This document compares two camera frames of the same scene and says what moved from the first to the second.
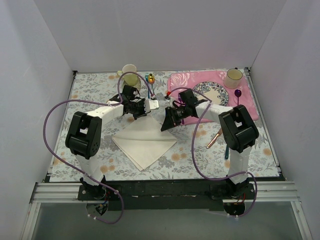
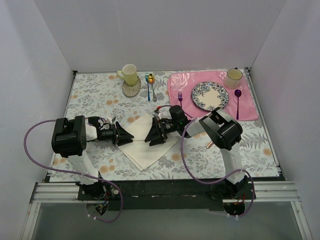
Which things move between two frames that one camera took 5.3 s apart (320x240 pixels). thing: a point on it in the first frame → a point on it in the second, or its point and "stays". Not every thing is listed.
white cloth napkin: (143, 141) stays
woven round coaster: (137, 85) stays
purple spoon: (237, 93) stays
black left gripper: (141, 108) → (117, 133)
